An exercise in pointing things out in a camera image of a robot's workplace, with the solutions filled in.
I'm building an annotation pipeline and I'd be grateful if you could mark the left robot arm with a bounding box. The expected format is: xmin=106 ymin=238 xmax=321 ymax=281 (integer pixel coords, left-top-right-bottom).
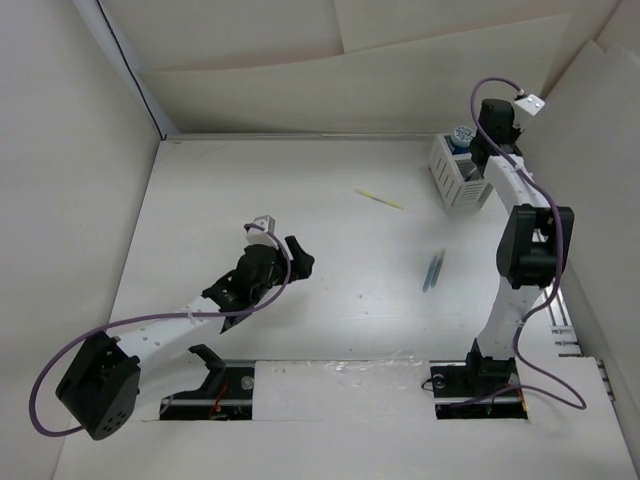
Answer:
xmin=56 ymin=230 xmax=315 ymax=441

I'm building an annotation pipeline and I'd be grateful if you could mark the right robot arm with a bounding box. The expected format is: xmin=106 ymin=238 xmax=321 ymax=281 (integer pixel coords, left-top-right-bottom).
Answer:
xmin=462 ymin=94 xmax=574 ymax=397

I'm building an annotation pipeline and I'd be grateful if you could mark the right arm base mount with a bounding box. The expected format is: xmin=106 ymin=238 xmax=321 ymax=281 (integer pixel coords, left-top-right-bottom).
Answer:
xmin=422 ymin=352 xmax=528 ymax=420

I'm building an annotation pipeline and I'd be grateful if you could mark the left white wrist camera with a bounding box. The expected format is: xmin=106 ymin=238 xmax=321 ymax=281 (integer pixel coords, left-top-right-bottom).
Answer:
xmin=244 ymin=215 xmax=277 ymax=248

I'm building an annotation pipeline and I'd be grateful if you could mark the yellow pen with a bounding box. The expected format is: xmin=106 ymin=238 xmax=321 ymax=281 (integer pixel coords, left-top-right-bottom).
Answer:
xmin=354 ymin=188 xmax=404 ymax=210

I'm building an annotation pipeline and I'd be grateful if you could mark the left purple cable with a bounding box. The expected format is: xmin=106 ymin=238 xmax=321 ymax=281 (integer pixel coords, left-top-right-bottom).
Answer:
xmin=29 ymin=223 xmax=294 ymax=436

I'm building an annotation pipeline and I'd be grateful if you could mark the clear light-blue pen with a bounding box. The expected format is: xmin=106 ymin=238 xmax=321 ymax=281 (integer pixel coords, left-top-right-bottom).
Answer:
xmin=422 ymin=249 xmax=446 ymax=293

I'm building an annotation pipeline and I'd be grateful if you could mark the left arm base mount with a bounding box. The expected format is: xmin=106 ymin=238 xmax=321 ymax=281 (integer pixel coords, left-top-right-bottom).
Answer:
xmin=159 ymin=344 xmax=256 ymax=421

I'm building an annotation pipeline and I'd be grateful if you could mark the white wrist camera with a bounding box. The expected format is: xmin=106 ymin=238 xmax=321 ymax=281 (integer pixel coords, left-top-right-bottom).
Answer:
xmin=244 ymin=215 xmax=277 ymax=248
xmin=512 ymin=94 xmax=545 ymax=131

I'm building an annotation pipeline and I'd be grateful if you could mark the white two-compartment organizer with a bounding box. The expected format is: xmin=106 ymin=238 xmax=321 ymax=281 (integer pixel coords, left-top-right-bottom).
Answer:
xmin=427 ymin=134 xmax=493 ymax=212

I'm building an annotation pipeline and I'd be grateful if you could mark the blue patterned tape roll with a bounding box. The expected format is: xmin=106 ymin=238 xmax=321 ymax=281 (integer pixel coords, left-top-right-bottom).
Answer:
xmin=446 ymin=125 xmax=475 ymax=155

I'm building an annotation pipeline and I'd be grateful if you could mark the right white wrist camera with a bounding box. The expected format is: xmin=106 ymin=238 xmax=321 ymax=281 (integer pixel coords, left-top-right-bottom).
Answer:
xmin=512 ymin=94 xmax=545 ymax=131

